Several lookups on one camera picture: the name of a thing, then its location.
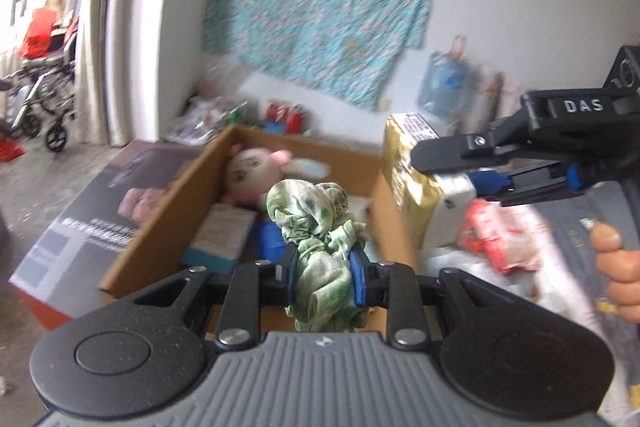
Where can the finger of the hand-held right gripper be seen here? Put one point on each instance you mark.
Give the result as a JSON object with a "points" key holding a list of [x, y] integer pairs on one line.
{"points": [[487, 183], [450, 152]]}

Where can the green mottled cloth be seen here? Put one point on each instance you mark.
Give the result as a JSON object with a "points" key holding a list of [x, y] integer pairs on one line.
{"points": [[310, 217]]}

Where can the pink plush toy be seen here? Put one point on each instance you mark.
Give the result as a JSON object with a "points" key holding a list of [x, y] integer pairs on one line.
{"points": [[247, 177]]}

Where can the brown cardboard box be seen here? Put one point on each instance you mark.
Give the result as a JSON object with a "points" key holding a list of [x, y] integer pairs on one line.
{"points": [[165, 232]]}

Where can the person's right hand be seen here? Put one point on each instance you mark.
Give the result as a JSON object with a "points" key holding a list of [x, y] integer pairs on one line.
{"points": [[622, 282]]}

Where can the red and white packet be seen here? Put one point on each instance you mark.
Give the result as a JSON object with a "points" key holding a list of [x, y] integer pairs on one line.
{"points": [[500, 237]]}

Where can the rolled floral mat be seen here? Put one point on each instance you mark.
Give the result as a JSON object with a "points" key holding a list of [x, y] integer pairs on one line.
{"points": [[492, 99]]}

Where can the blue water dispenser bottle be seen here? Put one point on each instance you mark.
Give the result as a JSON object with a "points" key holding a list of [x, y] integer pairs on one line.
{"points": [[442, 84]]}

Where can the grey blanket with yellow print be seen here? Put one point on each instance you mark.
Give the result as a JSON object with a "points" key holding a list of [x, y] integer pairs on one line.
{"points": [[565, 257]]}

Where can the red bottle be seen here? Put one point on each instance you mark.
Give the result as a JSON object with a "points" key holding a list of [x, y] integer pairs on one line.
{"points": [[296, 118]]}

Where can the green can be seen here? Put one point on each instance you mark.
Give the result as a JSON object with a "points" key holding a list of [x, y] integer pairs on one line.
{"points": [[237, 113]]}

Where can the clear plastic bag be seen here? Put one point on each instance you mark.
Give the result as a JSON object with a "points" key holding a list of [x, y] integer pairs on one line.
{"points": [[200, 122]]}

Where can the dark printed flat carton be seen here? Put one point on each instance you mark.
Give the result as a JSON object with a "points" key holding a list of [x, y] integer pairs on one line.
{"points": [[90, 232]]}

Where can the wheelchair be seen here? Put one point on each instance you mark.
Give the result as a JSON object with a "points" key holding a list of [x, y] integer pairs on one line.
{"points": [[45, 82]]}

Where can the wall socket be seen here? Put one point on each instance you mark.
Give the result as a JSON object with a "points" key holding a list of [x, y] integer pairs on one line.
{"points": [[384, 103]]}

